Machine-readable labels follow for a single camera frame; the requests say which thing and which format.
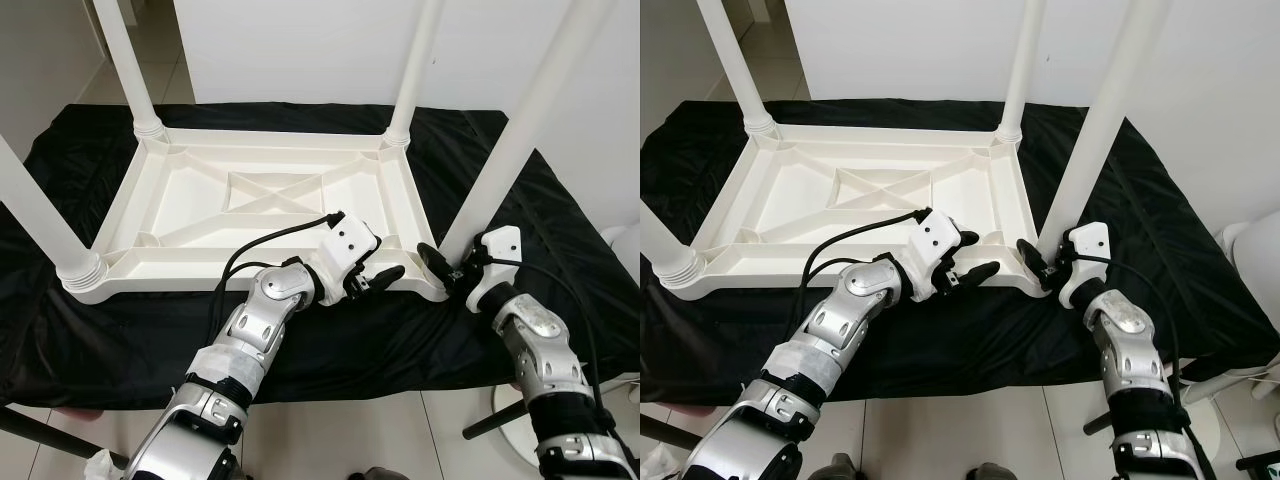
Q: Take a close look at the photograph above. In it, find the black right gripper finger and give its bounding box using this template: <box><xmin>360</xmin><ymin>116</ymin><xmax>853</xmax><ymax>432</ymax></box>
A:
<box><xmin>1014</xmin><ymin>237</ymin><xmax>1051</xmax><ymax>288</ymax></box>
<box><xmin>416</xmin><ymin>241</ymin><xmax>458</xmax><ymax>293</ymax></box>

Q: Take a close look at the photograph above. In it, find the white plastic table leg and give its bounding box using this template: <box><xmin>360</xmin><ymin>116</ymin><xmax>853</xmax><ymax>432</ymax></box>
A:
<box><xmin>90</xmin><ymin>0</ymin><xmax>167</xmax><ymax>143</ymax></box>
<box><xmin>695</xmin><ymin>0</ymin><xmax>777</xmax><ymax>138</ymax></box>
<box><xmin>438</xmin><ymin>0</ymin><xmax>618</xmax><ymax>265</ymax></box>
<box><xmin>994</xmin><ymin>0</ymin><xmax>1047</xmax><ymax>148</ymax></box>
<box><xmin>1038</xmin><ymin>0</ymin><xmax>1173</xmax><ymax>258</ymax></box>
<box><xmin>640</xmin><ymin>213</ymin><xmax>708</xmax><ymax>293</ymax></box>
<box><xmin>384</xmin><ymin>0</ymin><xmax>447</xmax><ymax>151</ymax></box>
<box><xmin>0</xmin><ymin>133</ymin><xmax>109</xmax><ymax>295</ymax></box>

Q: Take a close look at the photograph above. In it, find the white plastic table top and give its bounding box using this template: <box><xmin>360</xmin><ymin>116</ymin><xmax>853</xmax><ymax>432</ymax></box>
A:
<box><xmin>653</xmin><ymin>120</ymin><xmax>1058</xmax><ymax>303</ymax></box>
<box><xmin>58</xmin><ymin>123</ymin><xmax>453</xmax><ymax>307</ymax></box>

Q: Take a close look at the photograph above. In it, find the black cloth cover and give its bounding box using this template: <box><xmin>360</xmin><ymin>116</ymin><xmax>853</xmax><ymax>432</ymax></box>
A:
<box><xmin>640</xmin><ymin>98</ymin><xmax>1280</xmax><ymax>409</ymax></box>
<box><xmin>0</xmin><ymin>100</ymin><xmax>641</xmax><ymax>411</ymax></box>

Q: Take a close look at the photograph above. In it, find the white crumpled paper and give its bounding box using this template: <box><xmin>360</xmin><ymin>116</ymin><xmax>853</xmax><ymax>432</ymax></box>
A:
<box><xmin>644</xmin><ymin>445</ymin><xmax>693</xmax><ymax>480</ymax></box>
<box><xmin>84</xmin><ymin>449</ymin><xmax>128</xmax><ymax>480</ymax></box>

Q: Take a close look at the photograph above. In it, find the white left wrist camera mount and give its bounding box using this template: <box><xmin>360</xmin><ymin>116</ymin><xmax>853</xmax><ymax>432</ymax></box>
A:
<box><xmin>313</xmin><ymin>210</ymin><xmax>384</xmax><ymax>301</ymax></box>
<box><xmin>903</xmin><ymin>206</ymin><xmax>967</xmax><ymax>299</ymax></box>

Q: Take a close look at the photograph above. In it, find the black metal frame bar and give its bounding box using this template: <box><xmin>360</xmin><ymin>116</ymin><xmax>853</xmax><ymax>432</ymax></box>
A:
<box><xmin>462</xmin><ymin>404</ymin><xmax>528</xmax><ymax>442</ymax></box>
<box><xmin>0</xmin><ymin>403</ymin><xmax>133</xmax><ymax>471</ymax></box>
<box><xmin>1084</xmin><ymin>408</ymin><xmax>1128</xmax><ymax>438</ymax></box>
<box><xmin>640</xmin><ymin>408</ymin><xmax>703</xmax><ymax>453</ymax></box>

